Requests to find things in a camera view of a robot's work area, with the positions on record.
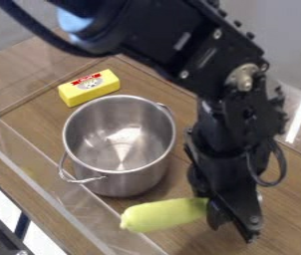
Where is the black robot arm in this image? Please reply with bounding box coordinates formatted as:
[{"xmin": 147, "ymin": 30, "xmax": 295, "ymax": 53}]
[{"xmin": 0, "ymin": 0, "xmax": 288, "ymax": 242}]

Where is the silver metal pot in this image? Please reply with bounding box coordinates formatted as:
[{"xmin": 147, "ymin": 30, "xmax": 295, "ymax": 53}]
[{"xmin": 58, "ymin": 95, "xmax": 175, "ymax": 197}]

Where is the dark metal table frame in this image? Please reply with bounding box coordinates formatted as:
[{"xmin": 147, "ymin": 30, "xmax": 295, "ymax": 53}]
[{"xmin": 0, "ymin": 200, "xmax": 38, "ymax": 255}]

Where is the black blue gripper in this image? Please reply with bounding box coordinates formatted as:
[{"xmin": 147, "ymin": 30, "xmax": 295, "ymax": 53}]
[{"xmin": 184, "ymin": 100, "xmax": 269, "ymax": 243}]

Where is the yellow butter block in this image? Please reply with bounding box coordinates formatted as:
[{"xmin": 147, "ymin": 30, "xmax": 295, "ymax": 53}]
[{"xmin": 58, "ymin": 69, "xmax": 121, "ymax": 108}]

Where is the clear acrylic front barrier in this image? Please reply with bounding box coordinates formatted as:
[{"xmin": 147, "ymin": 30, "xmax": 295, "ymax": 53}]
[{"xmin": 0, "ymin": 119, "xmax": 166, "ymax": 255}]

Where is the black cable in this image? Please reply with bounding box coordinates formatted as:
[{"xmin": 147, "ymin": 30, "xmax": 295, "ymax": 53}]
[{"xmin": 245, "ymin": 140, "xmax": 289, "ymax": 188}]

